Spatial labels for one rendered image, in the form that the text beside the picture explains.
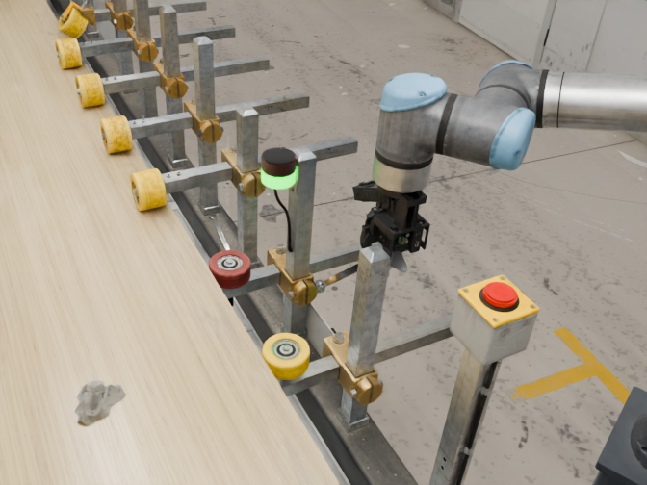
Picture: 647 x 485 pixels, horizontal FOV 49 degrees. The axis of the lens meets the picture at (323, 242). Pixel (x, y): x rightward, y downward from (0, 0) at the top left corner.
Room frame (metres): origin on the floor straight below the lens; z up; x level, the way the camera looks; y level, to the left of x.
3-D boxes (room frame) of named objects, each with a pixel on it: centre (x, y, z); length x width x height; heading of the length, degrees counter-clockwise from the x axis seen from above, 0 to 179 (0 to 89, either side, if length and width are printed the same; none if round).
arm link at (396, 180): (0.97, -0.12, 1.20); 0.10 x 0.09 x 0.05; 121
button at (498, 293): (0.64, -0.21, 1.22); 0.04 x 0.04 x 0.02
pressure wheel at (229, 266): (1.05, 0.18, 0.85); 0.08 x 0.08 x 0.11
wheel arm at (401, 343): (0.94, -0.12, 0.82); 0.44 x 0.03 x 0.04; 121
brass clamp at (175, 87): (1.75, 0.44, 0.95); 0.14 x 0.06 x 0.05; 31
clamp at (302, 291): (1.10, 0.06, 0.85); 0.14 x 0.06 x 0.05; 31
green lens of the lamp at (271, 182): (1.06, 0.09, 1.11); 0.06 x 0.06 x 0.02
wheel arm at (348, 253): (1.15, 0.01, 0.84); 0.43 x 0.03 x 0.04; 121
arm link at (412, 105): (0.96, -0.12, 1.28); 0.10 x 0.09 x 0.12; 71
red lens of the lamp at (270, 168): (1.06, 0.09, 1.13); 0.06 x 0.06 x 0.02
